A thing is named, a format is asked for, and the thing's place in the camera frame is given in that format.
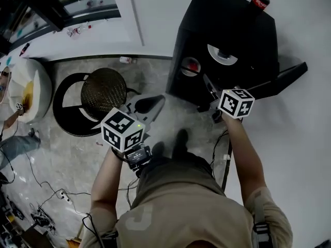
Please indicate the person's right forearm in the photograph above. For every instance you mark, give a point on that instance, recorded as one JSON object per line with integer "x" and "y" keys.
{"x": 244, "y": 159}

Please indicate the black framed window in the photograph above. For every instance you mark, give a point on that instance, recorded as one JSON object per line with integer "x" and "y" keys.
{"x": 51, "y": 12}

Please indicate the plate of red food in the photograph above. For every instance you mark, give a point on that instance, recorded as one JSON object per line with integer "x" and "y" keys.
{"x": 192, "y": 65}

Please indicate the small white bottle red label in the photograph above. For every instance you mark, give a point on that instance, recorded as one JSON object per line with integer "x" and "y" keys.
{"x": 126, "y": 60}

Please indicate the person's khaki shirt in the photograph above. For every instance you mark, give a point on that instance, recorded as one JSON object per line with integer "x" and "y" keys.
{"x": 186, "y": 210}

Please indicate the black camera with screen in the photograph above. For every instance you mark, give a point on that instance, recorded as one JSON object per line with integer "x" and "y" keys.
{"x": 138, "y": 156}

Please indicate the person's left forearm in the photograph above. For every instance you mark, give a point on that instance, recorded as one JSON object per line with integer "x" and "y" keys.
{"x": 107, "y": 179}

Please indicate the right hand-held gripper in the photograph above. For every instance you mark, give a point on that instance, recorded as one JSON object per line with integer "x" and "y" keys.
{"x": 236, "y": 103}

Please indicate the person's black shoe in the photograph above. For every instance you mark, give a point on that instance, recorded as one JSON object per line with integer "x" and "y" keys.
{"x": 181, "y": 141}
{"x": 158, "y": 150}

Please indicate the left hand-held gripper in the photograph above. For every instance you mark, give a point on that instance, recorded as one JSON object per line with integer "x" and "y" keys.
{"x": 121, "y": 128}

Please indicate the dark wicker round stool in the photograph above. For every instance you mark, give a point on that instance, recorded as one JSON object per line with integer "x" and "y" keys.
{"x": 103, "y": 92}

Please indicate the large cola bottle red cap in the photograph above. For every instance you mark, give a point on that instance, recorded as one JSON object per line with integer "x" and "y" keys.
{"x": 259, "y": 1}

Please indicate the white power strip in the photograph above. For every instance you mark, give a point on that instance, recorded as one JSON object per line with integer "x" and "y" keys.
{"x": 63, "y": 195}

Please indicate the black fridge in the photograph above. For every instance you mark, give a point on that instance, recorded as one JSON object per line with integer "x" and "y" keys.
{"x": 222, "y": 22}

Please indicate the clear plastic bottle red cap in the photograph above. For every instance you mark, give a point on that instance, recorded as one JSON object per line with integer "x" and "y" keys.
{"x": 77, "y": 30}

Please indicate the white armchair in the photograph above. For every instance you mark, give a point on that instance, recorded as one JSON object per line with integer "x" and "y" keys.
{"x": 33, "y": 86}

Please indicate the small dark bottle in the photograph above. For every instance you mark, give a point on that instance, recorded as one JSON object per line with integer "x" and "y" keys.
{"x": 24, "y": 49}

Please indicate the white plate of dark food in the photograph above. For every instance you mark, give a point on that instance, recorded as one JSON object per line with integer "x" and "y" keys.
{"x": 214, "y": 53}

